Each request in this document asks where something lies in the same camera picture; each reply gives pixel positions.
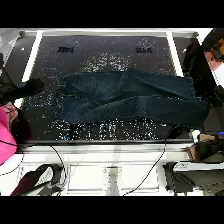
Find blue jeans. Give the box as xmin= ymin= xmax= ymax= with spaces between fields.
xmin=57 ymin=67 xmax=212 ymax=130

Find black garment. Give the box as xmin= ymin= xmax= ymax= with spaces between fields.
xmin=181 ymin=39 xmax=216 ymax=102

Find brown garment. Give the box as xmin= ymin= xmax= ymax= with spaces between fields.
xmin=185 ymin=134 xmax=224 ymax=164

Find pink garment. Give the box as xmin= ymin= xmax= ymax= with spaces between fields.
xmin=0 ymin=102 xmax=20 ymax=166

